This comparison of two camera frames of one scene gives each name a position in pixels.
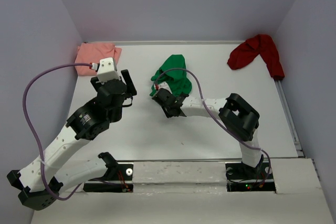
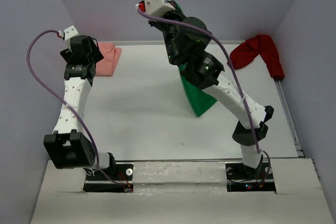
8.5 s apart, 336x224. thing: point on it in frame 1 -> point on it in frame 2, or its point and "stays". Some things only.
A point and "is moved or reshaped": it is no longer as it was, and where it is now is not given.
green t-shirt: (174, 72) is moved or reshaped
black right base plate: (241, 178) stays
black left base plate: (117, 172) stays
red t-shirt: (262, 44) stays
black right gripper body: (168, 114) -> (170, 32)
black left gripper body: (117, 116) -> (96, 55)
